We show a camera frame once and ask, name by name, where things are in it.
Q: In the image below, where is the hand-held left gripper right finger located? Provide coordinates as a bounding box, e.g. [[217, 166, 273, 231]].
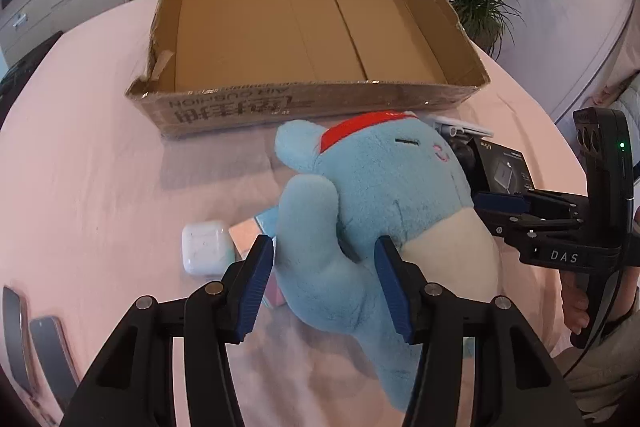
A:
[[374, 236, 583, 427]]

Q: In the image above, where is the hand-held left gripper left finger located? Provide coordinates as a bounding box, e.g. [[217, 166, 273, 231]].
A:
[[60, 234, 275, 427]]

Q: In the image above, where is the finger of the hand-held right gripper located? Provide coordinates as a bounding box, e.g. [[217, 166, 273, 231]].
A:
[[481, 210, 586, 239], [472, 189, 588, 220]]

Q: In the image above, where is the black product box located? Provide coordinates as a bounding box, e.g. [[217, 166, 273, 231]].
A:
[[470, 139, 538, 198]]

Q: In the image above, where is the pastel puzzle cube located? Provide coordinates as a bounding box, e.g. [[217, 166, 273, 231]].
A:
[[227, 207, 288, 310]]

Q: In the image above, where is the white rectangular device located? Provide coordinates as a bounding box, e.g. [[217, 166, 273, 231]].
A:
[[431, 116, 493, 140]]

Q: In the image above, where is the blue plush toy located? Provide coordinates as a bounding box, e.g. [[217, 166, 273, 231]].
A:
[[274, 109, 501, 412]]

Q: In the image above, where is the brown cardboard box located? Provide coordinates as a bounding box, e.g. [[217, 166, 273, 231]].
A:
[[125, 0, 492, 140]]

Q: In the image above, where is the person's right forearm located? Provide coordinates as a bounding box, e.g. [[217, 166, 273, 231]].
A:
[[554, 322, 640, 414]]

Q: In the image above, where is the person's right hand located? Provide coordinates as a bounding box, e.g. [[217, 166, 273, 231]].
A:
[[559, 267, 595, 337]]

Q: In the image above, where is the white earbuds case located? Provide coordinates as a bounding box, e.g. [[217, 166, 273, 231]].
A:
[[181, 220, 235, 277]]

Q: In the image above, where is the pink tablecloth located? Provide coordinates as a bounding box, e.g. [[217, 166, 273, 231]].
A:
[[0, 0, 593, 427]]

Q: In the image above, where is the dark smartphone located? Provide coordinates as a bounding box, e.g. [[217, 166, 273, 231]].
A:
[[29, 316, 81, 413], [2, 286, 36, 395]]

